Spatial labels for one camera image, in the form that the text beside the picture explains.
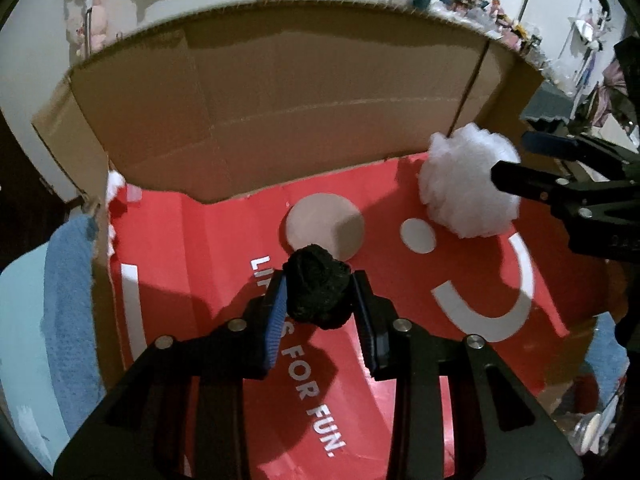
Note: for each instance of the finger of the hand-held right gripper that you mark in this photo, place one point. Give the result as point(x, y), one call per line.
point(550, 145)
point(525, 180)

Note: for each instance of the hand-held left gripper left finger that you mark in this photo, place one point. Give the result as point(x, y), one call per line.
point(277, 317)

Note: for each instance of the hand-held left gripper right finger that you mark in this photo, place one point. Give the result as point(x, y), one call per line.
point(363, 320)

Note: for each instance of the black knitted ball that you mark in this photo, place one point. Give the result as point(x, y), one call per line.
point(317, 285)

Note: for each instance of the white mesh bath pouf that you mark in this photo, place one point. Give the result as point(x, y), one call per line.
point(460, 185)

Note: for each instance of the cardboard box with red inside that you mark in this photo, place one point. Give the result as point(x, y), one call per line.
point(300, 85)

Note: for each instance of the table with dark cloth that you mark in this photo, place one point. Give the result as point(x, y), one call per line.
point(547, 105)

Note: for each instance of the pink curtain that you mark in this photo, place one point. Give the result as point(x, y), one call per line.
point(612, 92)

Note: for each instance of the hanging white accessories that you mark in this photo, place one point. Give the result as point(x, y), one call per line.
point(585, 25)

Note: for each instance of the cluttered dark table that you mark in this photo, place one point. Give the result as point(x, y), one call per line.
point(475, 5)

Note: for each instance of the light blue sheet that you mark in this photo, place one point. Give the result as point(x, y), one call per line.
point(22, 340)

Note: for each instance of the pale pink plush toy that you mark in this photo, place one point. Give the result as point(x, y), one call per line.
point(97, 17)

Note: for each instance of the pole with orange tip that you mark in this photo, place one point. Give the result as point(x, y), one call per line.
point(89, 5)

